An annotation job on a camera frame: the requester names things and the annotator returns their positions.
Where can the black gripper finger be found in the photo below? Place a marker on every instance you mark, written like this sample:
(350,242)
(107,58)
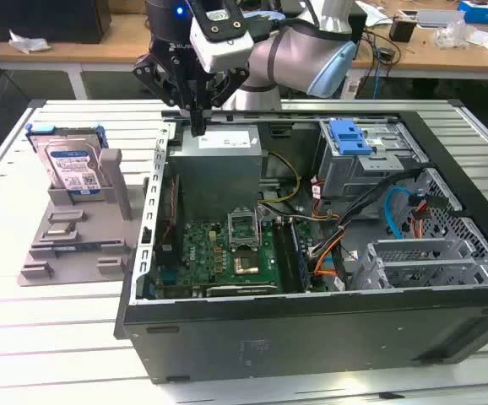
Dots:
(227,90)
(159,82)

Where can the hard disk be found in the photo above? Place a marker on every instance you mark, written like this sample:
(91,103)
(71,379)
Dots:
(73,164)

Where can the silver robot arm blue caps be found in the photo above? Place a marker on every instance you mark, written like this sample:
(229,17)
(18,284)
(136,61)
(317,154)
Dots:
(286,55)

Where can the metal disk bay cage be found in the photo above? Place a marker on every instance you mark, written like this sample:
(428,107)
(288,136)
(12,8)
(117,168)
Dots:
(417,253)

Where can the wooden desk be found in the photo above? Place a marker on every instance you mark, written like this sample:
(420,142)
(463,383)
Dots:
(113,46)

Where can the grey power supply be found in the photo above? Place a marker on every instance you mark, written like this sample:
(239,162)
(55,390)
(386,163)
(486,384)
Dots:
(214,181)

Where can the crumpled white paper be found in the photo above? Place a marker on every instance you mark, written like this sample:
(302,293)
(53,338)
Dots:
(28,44)

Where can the black box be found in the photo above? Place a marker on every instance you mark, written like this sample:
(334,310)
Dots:
(361,25)

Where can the metal optical drive cage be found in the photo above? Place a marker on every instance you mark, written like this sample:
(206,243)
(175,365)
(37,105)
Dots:
(354,177)

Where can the grey parts rack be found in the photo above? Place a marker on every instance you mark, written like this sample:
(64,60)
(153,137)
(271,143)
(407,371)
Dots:
(88,228)

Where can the green motherboard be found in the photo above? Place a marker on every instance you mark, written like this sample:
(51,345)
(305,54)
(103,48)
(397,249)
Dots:
(204,253)

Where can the white papers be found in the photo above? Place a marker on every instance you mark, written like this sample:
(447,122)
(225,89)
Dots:
(375,17)

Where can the black RAM slot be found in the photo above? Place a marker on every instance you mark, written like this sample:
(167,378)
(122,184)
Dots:
(282,253)

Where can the CPU socket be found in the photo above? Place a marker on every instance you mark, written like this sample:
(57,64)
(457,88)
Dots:
(247,265)

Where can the loose RAM stick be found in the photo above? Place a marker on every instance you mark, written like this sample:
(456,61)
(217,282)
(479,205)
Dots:
(88,245)

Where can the silver CPU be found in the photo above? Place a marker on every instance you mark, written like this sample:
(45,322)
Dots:
(58,230)

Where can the installed RAM stick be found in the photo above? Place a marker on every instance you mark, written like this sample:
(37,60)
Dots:
(299,257)

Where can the black expansion card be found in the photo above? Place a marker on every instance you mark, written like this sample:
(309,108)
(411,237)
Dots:
(240,290)

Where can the grey flat device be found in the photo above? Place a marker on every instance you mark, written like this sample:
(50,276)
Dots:
(440,19)

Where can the clear plastic bag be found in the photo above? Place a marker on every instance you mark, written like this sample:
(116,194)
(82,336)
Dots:
(451,36)

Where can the black PC case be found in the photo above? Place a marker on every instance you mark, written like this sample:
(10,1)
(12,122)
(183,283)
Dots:
(311,337)

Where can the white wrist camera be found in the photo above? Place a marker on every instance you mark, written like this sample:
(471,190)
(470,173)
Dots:
(227,55)

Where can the blue plastic drive bracket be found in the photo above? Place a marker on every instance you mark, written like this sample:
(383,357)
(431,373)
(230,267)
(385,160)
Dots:
(349,143)

